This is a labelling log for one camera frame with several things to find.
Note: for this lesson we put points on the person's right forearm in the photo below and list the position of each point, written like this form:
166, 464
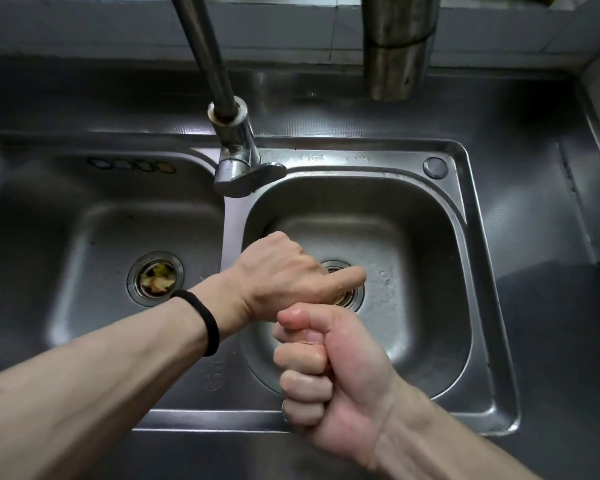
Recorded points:
445, 444

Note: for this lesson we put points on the stainless steel double sink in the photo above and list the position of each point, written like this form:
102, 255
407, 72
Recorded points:
430, 274

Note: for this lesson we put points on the person's right middle finger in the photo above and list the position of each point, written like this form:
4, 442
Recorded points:
300, 355

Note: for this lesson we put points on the black hair band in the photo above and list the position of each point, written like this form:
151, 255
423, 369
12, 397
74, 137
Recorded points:
211, 330

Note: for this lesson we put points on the steel drain strainer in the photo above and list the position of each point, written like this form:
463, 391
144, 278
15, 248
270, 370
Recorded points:
353, 300

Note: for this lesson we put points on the person's left hand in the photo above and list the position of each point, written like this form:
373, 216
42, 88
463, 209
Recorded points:
275, 279

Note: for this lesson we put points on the person's right hand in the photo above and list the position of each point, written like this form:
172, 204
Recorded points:
352, 384

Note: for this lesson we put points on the person's right thumb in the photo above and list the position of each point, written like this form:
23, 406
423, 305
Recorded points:
302, 315

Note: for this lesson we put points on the person's right little finger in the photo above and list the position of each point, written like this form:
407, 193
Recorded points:
302, 412

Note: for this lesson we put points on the chrome kitchen faucet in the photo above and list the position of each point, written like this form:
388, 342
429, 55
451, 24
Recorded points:
232, 144

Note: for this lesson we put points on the drain strainer with food scraps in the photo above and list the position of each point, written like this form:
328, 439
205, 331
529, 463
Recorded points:
155, 280

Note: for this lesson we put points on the person's left thumb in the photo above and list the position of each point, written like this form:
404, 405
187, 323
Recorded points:
347, 282

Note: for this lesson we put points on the steel cylindrical container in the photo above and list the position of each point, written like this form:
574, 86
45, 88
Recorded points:
397, 44

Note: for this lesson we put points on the person's left forearm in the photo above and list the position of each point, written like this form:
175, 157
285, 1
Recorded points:
95, 384

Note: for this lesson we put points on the round steel sink hole cap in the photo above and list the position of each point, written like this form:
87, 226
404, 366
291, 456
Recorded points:
435, 167

